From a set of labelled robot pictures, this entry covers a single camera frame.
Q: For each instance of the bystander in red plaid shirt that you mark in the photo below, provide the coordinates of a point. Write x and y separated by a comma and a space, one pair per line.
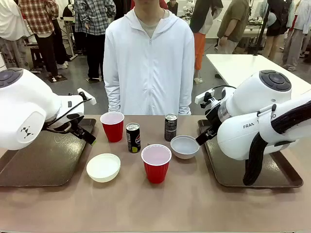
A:
39, 19

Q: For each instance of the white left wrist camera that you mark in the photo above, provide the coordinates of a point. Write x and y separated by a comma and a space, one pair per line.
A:
88, 97

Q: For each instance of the bystander in blue plaid shirt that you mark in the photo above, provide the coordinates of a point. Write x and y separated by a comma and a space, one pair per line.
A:
93, 21

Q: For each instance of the brown plastic tray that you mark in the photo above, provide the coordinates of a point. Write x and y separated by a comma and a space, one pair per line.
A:
233, 172
46, 157

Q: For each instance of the bystander in orange shorts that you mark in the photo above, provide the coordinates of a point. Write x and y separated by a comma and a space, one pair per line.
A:
200, 36

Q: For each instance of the bystander in white top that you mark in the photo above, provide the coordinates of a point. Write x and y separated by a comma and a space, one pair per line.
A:
9, 21

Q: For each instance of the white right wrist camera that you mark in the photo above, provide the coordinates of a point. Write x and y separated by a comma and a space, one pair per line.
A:
202, 97

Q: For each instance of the black stool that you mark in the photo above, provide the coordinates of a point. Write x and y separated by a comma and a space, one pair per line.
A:
37, 55

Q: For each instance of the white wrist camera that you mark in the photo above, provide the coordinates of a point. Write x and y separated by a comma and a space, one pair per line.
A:
88, 97
202, 97

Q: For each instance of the red plastic cup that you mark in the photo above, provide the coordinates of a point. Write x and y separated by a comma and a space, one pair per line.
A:
113, 131
156, 167

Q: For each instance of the bystander in olive shirt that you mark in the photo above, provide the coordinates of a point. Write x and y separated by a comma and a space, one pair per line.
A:
234, 24

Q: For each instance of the person in white hoodie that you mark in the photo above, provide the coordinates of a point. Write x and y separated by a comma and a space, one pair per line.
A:
148, 68

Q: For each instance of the bystander in black dress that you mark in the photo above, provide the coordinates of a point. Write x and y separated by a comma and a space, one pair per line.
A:
279, 21

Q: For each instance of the bystander in light blue shirt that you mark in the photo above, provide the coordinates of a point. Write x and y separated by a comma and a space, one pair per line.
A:
297, 34

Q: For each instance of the person's right forearm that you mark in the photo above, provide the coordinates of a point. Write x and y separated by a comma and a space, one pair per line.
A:
113, 99

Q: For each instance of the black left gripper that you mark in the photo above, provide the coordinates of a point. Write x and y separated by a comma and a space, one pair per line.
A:
73, 119

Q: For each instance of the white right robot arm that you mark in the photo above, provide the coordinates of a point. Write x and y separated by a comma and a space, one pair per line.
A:
245, 102

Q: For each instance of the white background table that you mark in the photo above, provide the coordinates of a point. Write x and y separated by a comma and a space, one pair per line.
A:
238, 68

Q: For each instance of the white plastic bowl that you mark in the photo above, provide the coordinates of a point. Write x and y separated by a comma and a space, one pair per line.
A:
103, 166
185, 148

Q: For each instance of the black stand pole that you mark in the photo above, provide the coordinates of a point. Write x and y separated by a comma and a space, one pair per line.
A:
261, 31

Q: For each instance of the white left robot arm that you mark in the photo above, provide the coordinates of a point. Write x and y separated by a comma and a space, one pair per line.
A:
22, 106

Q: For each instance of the person's left forearm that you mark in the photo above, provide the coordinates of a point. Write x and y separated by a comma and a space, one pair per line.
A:
185, 99

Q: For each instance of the black Pepsi soda can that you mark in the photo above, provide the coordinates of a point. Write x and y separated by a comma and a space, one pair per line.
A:
133, 138
170, 128

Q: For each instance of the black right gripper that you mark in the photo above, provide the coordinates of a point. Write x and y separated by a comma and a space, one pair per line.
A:
212, 119

